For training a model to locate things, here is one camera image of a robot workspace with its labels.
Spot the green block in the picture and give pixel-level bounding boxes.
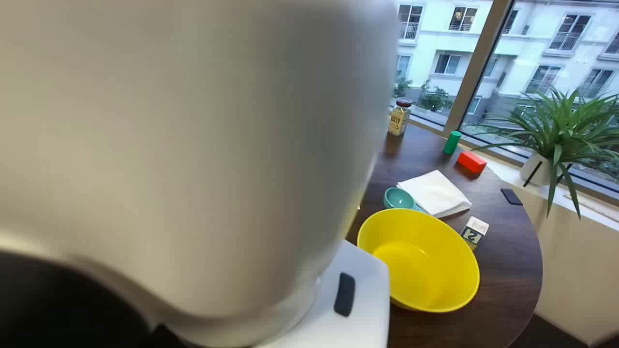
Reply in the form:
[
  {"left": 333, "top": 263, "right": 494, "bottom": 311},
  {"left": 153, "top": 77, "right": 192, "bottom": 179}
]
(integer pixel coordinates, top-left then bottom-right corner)
[{"left": 442, "top": 129, "right": 465, "bottom": 158}]

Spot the glass jar with yellow label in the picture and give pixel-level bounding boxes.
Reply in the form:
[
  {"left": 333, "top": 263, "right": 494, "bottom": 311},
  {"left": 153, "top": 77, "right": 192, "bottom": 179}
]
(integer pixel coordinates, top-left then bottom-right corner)
[{"left": 387, "top": 96, "right": 415, "bottom": 139}]

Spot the red block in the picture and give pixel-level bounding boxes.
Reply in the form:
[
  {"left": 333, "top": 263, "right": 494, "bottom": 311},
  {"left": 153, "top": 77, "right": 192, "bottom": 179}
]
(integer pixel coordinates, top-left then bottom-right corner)
[{"left": 455, "top": 148, "right": 490, "bottom": 177}]

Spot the yellow plastic bowl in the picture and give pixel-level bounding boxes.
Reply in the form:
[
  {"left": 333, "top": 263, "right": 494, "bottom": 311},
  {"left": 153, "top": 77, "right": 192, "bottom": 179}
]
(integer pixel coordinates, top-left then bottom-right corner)
[{"left": 356, "top": 206, "right": 482, "bottom": 315}]

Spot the folded white napkin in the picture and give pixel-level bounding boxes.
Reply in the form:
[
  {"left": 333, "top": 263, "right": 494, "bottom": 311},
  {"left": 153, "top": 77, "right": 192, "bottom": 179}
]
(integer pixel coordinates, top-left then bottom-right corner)
[{"left": 395, "top": 168, "right": 474, "bottom": 220}]

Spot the green potted plant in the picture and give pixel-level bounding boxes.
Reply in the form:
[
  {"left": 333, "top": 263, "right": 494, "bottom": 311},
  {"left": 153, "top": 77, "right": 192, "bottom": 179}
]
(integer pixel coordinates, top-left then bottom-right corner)
[{"left": 482, "top": 89, "right": 619, "bottom": 220}]

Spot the small white card packet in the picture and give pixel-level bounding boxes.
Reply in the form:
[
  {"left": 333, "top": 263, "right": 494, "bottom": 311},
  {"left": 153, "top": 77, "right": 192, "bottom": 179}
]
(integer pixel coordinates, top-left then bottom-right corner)
[{"left": 461, "top": 214, "right": 492, "bottom": 251}]

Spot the window frame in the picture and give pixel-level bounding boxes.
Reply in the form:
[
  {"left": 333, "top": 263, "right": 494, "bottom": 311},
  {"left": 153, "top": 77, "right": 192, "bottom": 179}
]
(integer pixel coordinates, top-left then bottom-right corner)
[{"left": 389, "top": 0, "right": 619, "bottom": 205}]

